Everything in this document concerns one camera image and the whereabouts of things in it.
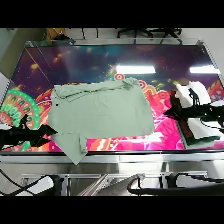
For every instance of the silver frame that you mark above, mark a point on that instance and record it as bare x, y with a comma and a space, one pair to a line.
110, 163

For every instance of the dark green garment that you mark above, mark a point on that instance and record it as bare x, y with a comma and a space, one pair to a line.
204, 138

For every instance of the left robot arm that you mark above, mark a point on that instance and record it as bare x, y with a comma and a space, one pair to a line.
13, 135

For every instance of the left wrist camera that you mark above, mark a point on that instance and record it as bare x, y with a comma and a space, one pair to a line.
25, 122

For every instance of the black office chair base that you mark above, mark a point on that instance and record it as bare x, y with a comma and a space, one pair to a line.
133, 31
168, 31

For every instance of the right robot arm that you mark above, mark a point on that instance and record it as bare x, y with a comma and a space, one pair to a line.
208, 111

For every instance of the dark red garment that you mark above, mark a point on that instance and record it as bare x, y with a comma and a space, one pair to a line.
185, 128

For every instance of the pale green shirt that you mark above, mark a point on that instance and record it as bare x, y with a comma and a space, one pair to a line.
100, 110

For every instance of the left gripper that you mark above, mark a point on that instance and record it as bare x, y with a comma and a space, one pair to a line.
41, 131

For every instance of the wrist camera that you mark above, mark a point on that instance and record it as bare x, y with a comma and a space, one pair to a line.
194, 96
25, 122

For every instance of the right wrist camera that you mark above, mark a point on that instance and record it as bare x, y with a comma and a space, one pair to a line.
194, 96

